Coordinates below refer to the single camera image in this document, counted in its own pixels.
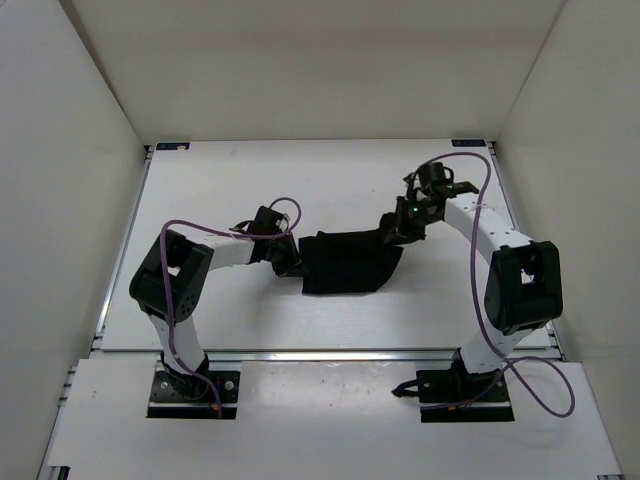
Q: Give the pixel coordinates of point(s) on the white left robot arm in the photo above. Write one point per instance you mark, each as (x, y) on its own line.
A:
(169, 282)

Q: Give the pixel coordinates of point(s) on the aluminium left side rail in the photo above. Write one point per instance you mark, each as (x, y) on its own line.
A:
(116, 270)

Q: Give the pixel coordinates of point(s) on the black skirt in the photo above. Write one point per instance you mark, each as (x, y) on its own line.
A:
(344, 263)

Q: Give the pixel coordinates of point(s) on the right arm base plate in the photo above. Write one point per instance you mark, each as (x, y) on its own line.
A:
(454, 396)

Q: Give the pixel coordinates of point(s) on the aluminium right side rail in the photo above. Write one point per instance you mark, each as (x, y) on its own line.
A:
(544, 338)

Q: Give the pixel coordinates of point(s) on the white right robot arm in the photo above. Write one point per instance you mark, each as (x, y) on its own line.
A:
(523, 289)

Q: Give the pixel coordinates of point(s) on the aluminium front rail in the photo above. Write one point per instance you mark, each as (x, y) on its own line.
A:
(340, 355)

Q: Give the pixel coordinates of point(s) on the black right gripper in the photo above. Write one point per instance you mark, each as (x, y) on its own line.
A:
(399, 223)

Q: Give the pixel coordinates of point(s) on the right blue corner label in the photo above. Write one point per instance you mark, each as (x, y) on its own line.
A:
(468, 143)

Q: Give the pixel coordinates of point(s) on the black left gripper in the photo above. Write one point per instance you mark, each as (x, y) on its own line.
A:
(293, 259)

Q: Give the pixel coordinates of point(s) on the aluminium rail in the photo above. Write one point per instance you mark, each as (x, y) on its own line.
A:
(340, 355)
(544, 338)
(116, 270)

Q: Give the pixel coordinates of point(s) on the left blue corner label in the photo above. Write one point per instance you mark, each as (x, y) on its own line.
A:
(172, 146)

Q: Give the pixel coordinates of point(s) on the blue corner label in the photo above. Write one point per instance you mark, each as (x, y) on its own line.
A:
(172, 146)
(468, 143)

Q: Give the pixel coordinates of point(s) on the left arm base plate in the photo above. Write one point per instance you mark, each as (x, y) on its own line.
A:
(176, 396)

